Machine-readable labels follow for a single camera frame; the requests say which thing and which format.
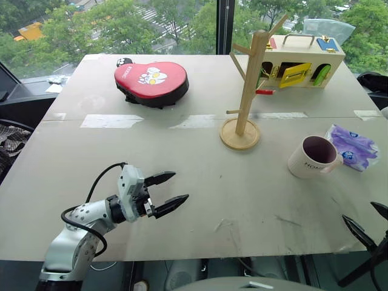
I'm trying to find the black bag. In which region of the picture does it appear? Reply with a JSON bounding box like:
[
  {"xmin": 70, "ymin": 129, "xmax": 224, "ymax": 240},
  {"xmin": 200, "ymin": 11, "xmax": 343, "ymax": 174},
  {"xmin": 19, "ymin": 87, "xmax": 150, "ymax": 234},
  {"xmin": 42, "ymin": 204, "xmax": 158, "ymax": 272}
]
[{"xmin": 356, "ymin": 72, "xmax": 388, "ymax": 102}]

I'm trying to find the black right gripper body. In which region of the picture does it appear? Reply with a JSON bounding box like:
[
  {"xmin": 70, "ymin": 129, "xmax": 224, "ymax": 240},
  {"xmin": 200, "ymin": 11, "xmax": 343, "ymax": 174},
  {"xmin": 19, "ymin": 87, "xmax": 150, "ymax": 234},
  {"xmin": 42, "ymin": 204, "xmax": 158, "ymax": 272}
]
[{"xmin": 367, "ymin": 230, "xmax": 388, "ymax": 269}]

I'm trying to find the crumpled white paper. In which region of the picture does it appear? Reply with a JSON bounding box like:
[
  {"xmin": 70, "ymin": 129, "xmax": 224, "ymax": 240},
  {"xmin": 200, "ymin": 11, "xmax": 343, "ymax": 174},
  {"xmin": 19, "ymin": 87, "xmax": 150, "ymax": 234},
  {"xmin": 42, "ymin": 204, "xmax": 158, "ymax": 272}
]
[{"xmin": 46, "ymin": 75, "xmax": 70, "ymax": 85}]

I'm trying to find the black window frame post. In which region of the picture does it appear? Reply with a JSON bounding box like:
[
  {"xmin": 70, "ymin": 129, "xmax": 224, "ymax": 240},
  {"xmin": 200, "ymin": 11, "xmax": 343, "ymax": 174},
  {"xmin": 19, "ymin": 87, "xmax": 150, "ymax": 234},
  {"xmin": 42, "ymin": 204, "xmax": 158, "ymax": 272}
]
[{"xmin": 215, "ymin": 0, "xmax": 238, "ymax": 56}]

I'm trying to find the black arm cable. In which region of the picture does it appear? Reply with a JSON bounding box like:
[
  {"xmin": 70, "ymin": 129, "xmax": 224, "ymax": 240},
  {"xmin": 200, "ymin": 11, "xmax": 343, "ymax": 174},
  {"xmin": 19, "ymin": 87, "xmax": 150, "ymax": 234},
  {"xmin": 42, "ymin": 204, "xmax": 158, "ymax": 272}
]
[
  {"xmin": 370, "ymin": 260, "xmax": 388, "ymax": 291},
  {"xmin": 60, "ymin": 162, "xmax": 127, "ymax": 258}
]

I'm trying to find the grey rounded robot torso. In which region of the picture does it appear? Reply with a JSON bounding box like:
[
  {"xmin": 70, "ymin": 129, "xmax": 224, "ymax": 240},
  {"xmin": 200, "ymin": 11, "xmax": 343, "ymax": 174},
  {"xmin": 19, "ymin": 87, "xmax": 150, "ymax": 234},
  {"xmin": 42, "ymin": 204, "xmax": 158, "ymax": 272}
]
[{"xmin": 171, "ymin": 275, "xmax": 327, "ymax": 291}]

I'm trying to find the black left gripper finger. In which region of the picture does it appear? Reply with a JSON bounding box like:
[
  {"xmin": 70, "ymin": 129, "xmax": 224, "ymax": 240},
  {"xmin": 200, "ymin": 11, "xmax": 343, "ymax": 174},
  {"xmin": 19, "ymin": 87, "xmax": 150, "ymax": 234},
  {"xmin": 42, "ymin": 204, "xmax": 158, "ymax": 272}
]
[
  {"xmin": 153, "ymin": 194, "xmax": 190, "ymax": 220},
  {"xmin": 144, "ymin": 171, "xmax": 177, "ymax": 188}
]

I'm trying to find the red heart-shaped punch pad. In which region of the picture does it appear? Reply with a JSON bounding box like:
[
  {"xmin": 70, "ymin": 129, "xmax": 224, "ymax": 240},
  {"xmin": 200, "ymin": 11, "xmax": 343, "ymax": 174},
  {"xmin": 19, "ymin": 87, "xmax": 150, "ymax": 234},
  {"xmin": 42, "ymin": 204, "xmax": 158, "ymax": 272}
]
[{"xmin": 114, "ymin": 61, "xmax": 190, "ymax": 110}]

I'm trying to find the thin white cable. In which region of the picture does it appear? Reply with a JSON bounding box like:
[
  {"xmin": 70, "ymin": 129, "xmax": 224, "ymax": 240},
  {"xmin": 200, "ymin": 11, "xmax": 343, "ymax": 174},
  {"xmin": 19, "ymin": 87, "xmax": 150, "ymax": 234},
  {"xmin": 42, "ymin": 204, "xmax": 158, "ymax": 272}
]
[{"xmin": 90, "ymin": 259, "xmax": 118, "ymax": 272}]

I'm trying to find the dark rounded shape under table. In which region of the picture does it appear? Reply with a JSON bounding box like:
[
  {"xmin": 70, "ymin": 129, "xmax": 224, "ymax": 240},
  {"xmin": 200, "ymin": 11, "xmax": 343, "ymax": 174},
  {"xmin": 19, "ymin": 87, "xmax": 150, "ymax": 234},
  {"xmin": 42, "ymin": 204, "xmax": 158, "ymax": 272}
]
[{"xmin": 165, "ymin": 259, "xmax": 209, "ymax": 290}]

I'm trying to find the purple tissue pack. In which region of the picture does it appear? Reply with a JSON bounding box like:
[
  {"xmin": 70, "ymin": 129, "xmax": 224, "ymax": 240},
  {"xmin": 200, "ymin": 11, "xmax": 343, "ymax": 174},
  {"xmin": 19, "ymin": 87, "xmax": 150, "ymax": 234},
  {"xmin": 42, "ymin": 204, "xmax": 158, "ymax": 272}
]
[{"xmin": 324, "ymin": 123, "xmax": 380, "ymax": 173}]

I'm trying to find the black paw-print strap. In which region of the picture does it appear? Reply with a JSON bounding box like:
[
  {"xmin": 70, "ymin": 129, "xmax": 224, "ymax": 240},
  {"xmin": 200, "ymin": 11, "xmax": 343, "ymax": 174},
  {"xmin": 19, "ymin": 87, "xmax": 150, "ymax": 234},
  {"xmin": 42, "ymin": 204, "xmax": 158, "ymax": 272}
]
[{"xmin": 115, "ymin": 56, "xmax": 134, "ymax": 68}]

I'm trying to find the wooden lock box with doors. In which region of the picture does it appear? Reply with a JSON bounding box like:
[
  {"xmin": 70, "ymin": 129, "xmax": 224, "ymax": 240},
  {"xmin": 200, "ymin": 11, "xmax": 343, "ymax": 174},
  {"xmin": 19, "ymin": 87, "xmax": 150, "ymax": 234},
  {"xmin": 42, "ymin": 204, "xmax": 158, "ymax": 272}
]
[{"xmin": 256, "ymin": 33, "xmax": 346, "ymax": 90}]

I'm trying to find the clear plastic bag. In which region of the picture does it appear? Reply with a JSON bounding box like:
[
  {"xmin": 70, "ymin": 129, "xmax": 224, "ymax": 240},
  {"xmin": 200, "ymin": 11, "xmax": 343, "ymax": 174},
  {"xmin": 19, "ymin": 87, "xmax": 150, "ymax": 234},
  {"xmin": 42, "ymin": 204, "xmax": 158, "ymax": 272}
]
[{"xmin": 303, "ymin": 18, "xmax": 356, "ymax": 46}]

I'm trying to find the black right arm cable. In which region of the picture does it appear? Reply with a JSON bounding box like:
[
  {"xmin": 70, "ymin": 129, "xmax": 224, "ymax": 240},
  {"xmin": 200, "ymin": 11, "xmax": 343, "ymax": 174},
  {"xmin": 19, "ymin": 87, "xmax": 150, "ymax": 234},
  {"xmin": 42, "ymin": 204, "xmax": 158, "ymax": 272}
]
[{"xmin": 370, "ymin": 260, "xmax": 388, "ymax": 291}]

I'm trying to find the white mug maroon inside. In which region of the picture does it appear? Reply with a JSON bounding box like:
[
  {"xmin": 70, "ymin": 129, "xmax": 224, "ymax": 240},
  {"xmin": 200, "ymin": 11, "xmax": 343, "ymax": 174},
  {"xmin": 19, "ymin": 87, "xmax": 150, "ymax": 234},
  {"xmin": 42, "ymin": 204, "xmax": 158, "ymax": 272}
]
[{"xmin": 287, "ymin": 135, "xmax": 345, "ymax": 179}]

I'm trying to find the wooden mug tree stand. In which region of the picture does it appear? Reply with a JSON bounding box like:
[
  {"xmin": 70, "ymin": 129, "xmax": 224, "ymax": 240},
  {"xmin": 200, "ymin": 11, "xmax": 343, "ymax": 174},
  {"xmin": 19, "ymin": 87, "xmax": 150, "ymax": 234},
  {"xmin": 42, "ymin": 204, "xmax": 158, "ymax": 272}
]
[{"xmin": 219, "ymin": 13, "xmax": 289, "ymax": 151}]

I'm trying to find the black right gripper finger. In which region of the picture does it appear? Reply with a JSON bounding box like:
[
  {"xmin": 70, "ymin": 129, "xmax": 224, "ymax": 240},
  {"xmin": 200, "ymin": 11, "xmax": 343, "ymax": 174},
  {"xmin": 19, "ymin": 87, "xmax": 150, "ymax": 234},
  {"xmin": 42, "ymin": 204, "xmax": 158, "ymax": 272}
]
[
  {"xmin": 342, "ymin": 214, "xmax": 377, "ymax": 250},
  {"xmin": 370, "ymin": 201, "xmax": 388, "ymax": 221}
]

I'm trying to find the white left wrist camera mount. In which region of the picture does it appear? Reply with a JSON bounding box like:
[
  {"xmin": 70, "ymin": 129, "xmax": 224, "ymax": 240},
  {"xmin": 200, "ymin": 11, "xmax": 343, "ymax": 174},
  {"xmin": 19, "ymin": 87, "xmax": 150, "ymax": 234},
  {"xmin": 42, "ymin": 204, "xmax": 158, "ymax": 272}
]
[{"xmin": 116, "ymin": 165, "xmax": 146, "ymax": 223}]

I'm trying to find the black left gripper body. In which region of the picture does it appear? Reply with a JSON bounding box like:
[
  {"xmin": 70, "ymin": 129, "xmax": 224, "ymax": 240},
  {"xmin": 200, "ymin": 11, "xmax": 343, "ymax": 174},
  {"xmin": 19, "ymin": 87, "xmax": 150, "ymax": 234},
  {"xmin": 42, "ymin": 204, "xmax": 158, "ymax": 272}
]
[{"xmin": 133, "ymin": 183, "xmax": 157, "ymax": 219}]

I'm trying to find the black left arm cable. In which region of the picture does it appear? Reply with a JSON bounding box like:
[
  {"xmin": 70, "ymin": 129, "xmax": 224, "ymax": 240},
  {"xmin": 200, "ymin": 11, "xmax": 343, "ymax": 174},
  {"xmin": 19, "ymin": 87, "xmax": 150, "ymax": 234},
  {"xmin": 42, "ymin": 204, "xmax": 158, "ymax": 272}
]
[{"xmin": 60, "ymin": 162, "xmax": 127, "ymax": 258}]

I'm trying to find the plaid cloth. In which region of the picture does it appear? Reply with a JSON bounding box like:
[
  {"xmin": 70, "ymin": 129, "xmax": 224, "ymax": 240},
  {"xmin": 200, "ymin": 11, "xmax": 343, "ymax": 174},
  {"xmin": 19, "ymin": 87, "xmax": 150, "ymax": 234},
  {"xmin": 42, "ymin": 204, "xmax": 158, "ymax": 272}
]
[{"xmin": 0, "ymin": 124, "xmax": 35, "ymax": 182}]

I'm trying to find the long white tape strip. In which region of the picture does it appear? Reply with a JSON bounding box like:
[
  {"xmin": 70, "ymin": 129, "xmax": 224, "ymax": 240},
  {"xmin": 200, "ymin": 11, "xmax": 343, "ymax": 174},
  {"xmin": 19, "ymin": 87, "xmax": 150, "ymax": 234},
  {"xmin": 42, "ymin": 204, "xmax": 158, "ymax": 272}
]
[
  {"xmin": 169, "ymin": 114, "xmax": 226, "ymax": 130},
  {"xmin": 253, "ymin": 112, "xmax": 309, "ymax": 120},
  {"xmin": 80, "ymin": 114, "xmax": 144, "ymax": 129}
]

